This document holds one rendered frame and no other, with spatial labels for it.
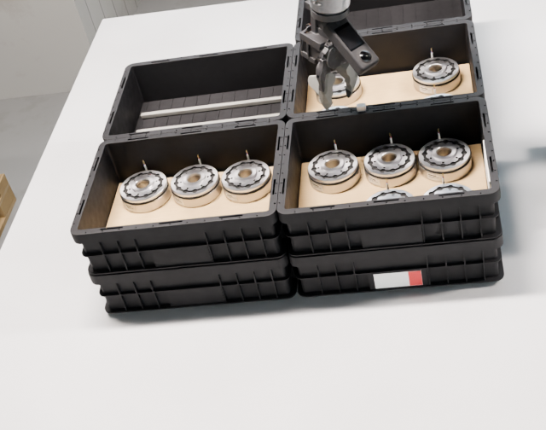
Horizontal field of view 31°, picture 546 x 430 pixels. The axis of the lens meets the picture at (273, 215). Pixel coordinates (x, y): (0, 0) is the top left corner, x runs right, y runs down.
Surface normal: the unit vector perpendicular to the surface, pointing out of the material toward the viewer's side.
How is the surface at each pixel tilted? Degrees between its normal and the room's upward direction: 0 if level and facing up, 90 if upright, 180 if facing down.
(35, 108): 0
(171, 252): 90
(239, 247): 90
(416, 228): 90
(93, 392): 0
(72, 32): 90
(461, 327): 0
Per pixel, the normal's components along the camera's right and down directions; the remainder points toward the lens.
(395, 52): -0.07, 0.66
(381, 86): -0.19, -0.75
